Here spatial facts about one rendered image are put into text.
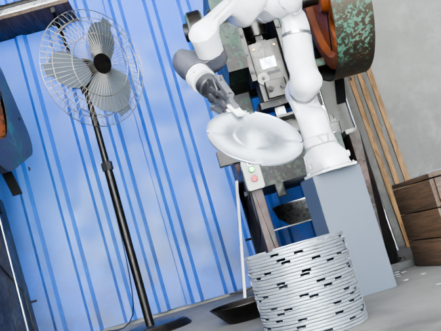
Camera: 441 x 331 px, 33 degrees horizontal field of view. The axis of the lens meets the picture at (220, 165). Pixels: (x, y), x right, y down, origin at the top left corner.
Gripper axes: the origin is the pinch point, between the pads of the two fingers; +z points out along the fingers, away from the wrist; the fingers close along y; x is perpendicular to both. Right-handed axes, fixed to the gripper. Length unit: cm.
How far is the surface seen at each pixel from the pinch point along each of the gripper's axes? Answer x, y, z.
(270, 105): 74, -51, -78
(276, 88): 76, -42, -78
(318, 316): -8, -25, 64
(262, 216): 48, -77, -34
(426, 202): 83, -42, 17
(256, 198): 47, -72, -40
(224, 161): 41, -63, -59
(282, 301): -14, -25, 56
